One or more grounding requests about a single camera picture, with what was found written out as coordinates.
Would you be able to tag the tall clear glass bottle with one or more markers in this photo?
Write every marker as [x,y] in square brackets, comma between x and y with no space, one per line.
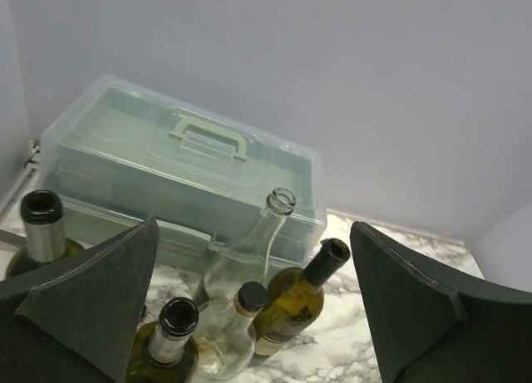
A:
[245,258]

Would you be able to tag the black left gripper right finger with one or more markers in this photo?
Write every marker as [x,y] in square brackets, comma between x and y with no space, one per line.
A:
[433,323]

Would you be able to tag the green wine bottle silver neck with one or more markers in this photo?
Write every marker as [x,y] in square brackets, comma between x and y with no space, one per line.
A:
[42,213]

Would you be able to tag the small clear black-capped bottle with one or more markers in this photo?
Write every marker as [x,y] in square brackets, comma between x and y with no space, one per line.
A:
[225,335]

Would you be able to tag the translucent green storage box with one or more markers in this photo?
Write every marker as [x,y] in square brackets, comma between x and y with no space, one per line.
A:
[121,152]

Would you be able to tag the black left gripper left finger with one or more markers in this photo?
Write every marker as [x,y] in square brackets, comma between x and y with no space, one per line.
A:
[75,320]

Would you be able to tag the green wine bottle tan label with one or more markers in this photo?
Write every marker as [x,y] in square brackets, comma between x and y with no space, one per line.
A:
[164,350]

